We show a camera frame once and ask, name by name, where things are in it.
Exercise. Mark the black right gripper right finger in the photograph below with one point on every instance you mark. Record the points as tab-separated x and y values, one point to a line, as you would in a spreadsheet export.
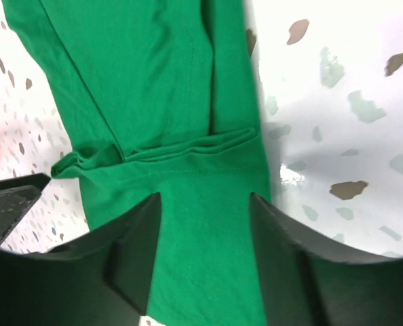
307	278

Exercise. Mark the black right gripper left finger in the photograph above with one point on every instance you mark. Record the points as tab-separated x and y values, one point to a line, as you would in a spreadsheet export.
101	278

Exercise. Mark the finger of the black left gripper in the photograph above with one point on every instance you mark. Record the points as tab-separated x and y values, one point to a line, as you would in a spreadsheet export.
17	196

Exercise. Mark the green t shirt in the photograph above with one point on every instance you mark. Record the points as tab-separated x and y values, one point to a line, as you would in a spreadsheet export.
159	96

